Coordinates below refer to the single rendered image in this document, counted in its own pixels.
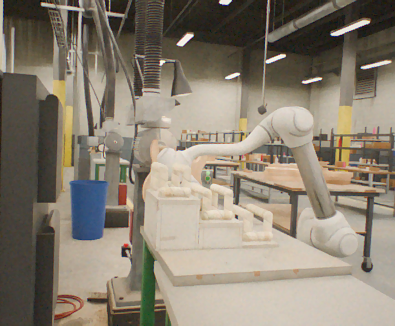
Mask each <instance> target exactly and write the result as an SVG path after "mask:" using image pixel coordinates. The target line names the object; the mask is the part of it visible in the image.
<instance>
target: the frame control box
mask: <svg viewBox="0 0 395 326"><path fill-rule="evenodd" d="M206 171H210V174H209V175H206ZM207 176H209V177H210V180H209V181H207V180H206V177H207ZM200 178H201V182H202V186H203V187H205V188H207V189H209V190H210V187H211V185H212V178H213V171H211V170H208V169H203V170H202V172H201V176H200Z"/></svg>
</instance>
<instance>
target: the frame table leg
mask: <svg viewBox="0 0 395 326"><path fill-rule="evenodd" d="M154 265H155V259H154V257H153V256H152V254H151V253H150V251H149V249H148V247H146V245H145V239H143V256H142V286H141V302H140V326H154V324H155V294H156V276H155V273H154Z"/></svg>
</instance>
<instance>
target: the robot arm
mask: <svg viewBox="0 0 395 326"><path fill-rule="evenodd" d="M313 127H314V118H313V116H312V114H311V113H310V112H309V111H307V110H306V109H304V108H302V107H283V108H280V109H278V110H276V111H274V112H273V113H272V114H270V115H269V116H267V117H266V118H265V119H264V120H263V121H262V122H261V123H260V124H259V125H258V126H257V127H256V128H255V129H254V130H253V131H252V133H251V134H250V135H249V136H248V137H247V138H246V139H245V140H244V141H242V142H239V143H237V144H202V145H197V146H193V147H191V148H189V149H187V150H185V151H175V150H174V149H171V148H165V149H163V150H162V151H161V152H160V153H159V154H158V156H157V161H158V163H161V164H163V165H166V166H167V167H168V181H171V177H172V166H173V164H174V163H179V164H184V165H187V166H189V167H191V164H192V161H193V160H194V159H195V158H197V157H199V156H204V155H211V156H239V155H244V154H246V153H249V152H251V151H253V150H254V149H257V148H258V147H260V146H262V145H264V144H266V143H267V142H269V141H271V140H273V139H274V138H275V137H279V136H280V137H281V138H282V139H283V141H284V143H285V144H286V145H287V146H288V147H289V148H291V150H292V154H293V156H294V159H295V162H296V164H297V168H298V170H299V173H300V176H301V178H302V181H303V184H304V187H305V190H306V193H307V195H308V198H309V201H310V204H311V206H312V207H311V208H305V209H304V210H303V211H302V213H301V215H300V217H299V221H298V226H297V240H299V241H301V242H303V243H305V244H307V245H310V246H312V247H314V248H316V249H318V250H320V251H322V252H324V253H326V254H328V255H331V256H334V257H346V256H349V255H351V254H353V253H354V252H355V251H356V250H357V248H358V237H357V235H356V233H355V231H353V229H351V227H350V225H349V224H348V223H347V220H346V219H345V217H344V216H343V214H342V213H341V212H339V211H337V210H336V209H335V207H334V204H333V202H332V198H331V196H330V192H329V190H328V187H327V185H326V181H325V178H324V176H323V172H322V170H321V166H320V165H319V161H318V159H317V155H316V153H315V150H314V147H313V144H312V139H313Z"/></svg>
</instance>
